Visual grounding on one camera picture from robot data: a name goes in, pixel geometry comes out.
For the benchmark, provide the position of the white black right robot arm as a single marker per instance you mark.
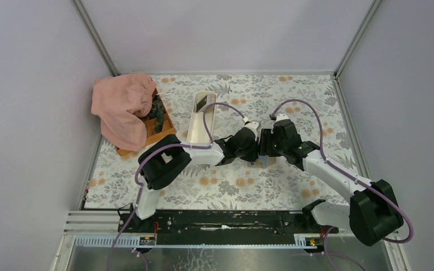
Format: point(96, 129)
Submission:
point(370, 209)

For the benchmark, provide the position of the floral patterned table mat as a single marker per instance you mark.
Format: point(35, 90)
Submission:
point(309, 100)

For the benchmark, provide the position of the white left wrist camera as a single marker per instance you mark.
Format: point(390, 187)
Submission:
point(253, 126)

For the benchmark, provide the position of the pink crumpled cloth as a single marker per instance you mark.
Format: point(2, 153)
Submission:
point(120, 102)

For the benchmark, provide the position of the orange wooden organizer tray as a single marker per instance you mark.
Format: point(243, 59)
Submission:
point(168, 127)

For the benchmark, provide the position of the slotted aluminium cable duct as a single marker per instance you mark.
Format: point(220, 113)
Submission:
point(199, 241)

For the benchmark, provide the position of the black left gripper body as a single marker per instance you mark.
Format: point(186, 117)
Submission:
point(242, 154)

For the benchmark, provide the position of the dark green items in organizer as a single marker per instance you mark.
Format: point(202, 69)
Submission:
point(157, 113)

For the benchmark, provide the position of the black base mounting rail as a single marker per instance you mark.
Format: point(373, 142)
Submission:
point(223, 223)

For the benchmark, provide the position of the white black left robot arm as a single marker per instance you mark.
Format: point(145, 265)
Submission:
point(160, 165)

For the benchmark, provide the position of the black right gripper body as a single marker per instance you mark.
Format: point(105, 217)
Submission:
point(280, 146)

